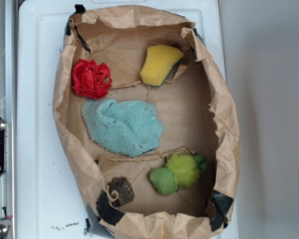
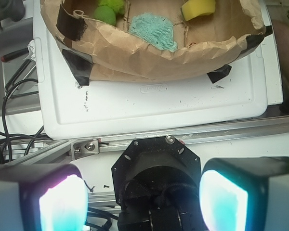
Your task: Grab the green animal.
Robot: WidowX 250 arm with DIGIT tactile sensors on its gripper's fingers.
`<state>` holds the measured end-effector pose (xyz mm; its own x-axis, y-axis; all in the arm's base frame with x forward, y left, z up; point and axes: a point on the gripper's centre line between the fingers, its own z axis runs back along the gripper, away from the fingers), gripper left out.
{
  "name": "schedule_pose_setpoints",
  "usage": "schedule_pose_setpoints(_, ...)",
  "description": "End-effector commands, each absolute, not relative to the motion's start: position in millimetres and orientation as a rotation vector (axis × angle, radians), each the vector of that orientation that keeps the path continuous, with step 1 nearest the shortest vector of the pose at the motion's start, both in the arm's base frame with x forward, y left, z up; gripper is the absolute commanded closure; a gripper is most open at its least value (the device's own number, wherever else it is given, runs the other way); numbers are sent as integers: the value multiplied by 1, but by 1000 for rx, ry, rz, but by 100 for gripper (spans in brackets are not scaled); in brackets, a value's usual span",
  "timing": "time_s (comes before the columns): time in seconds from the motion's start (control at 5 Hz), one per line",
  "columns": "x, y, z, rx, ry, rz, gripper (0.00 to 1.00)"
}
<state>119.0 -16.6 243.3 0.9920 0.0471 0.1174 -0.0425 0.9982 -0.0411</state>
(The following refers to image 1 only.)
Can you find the aluminium frame rail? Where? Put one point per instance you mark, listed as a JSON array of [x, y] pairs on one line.
[[8, 77]]

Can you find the white plastic base tray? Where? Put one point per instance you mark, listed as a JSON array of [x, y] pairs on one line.
[[47, 201]]

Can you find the crumpled red paper ball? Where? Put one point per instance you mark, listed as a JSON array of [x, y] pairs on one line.
[[90, 79]]

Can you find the light blue terry cloth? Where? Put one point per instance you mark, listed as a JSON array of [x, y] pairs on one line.
[[130, 128]]

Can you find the brown paper bag tray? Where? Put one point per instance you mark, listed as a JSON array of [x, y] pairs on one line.
[[194, 104]]

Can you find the dark brown rough block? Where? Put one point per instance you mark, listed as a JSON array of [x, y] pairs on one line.
[[121, 191]]

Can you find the green plush animal toy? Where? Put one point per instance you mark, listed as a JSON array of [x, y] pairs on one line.
[[180, 171]]

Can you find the yellow sponge with green pad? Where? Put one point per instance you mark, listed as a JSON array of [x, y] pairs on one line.
[[159, 62]]

